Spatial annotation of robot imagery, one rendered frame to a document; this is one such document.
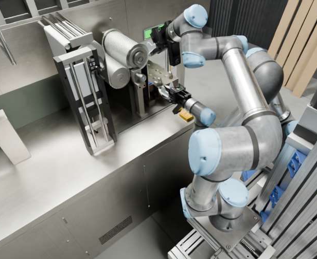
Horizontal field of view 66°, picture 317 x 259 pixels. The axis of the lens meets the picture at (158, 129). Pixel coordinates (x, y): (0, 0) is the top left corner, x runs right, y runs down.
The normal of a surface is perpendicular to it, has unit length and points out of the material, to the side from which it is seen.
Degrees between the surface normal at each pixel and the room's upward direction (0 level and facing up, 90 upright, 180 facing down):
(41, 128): 0
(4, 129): 90
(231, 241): 0
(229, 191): 7
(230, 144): 24
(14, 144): 90
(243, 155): 57
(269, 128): 13
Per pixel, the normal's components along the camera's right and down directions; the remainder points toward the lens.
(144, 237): -0.03, -0.71
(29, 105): 0.62, 0.54
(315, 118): -0.77, 0.47
